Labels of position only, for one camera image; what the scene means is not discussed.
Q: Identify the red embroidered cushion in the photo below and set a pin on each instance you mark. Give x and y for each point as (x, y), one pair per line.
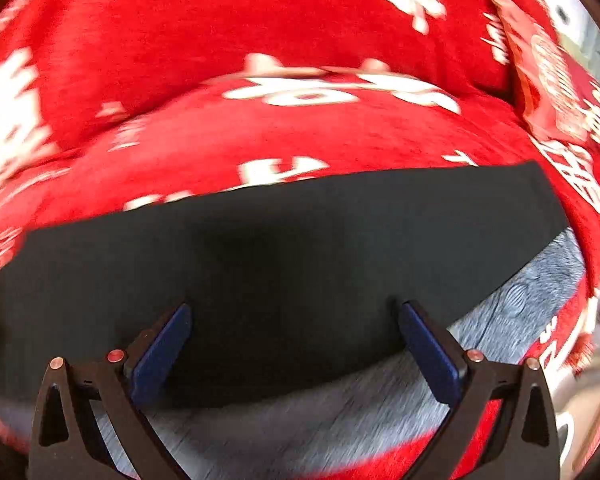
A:
(557, 105)

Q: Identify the black pants patterned waistband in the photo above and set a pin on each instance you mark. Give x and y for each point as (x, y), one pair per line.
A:
(295, 366)

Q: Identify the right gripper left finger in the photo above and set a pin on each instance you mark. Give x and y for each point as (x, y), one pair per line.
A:
(66, 440)

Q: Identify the red wedding sofa cover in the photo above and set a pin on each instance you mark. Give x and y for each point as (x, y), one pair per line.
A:
(109, 106)

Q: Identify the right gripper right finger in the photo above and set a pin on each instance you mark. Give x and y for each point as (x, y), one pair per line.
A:
(522, 443)

